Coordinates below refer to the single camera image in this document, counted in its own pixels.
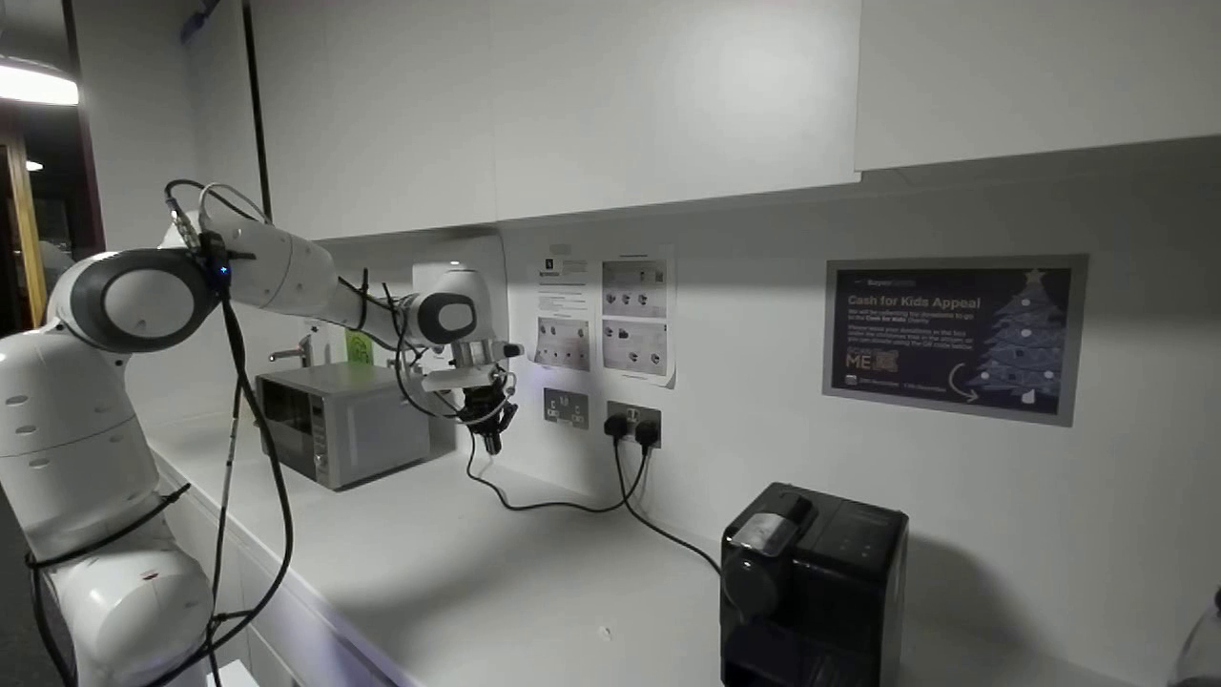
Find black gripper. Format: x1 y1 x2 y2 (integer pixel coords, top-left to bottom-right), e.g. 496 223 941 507
456 371 520 462

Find steel wall socket without plugs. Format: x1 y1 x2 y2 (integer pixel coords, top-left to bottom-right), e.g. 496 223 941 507
542 385 592 434

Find silver microwave oven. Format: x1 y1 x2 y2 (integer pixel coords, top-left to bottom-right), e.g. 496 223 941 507
252 360 456 495

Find laminated instruction sheet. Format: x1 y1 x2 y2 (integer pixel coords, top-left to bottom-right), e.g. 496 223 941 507
530 243 598 378
594 243 680 385

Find white upper cabinet door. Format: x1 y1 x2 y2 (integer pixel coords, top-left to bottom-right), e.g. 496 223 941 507
244 0 867 247
851 0 1221 175

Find black coffee machine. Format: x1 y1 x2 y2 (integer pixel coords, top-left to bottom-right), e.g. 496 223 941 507
718 476 912 687

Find white cabinet side panel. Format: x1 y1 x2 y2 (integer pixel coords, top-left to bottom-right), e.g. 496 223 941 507
183 0 271 254

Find dark framed Christmas tree poster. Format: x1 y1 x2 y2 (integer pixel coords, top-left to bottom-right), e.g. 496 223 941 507
819 257 1092 430

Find bright ceiling light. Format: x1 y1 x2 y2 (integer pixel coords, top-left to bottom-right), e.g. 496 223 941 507
0 55 85 111

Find steel wall socket with plugs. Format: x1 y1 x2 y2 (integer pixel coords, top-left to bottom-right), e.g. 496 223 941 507
603 399 666 452

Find black coffee machine power cable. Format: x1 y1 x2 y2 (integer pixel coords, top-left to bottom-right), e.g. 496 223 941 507
614 442 729 582

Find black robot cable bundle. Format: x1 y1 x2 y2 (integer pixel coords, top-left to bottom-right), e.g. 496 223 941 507
23 175 441 687

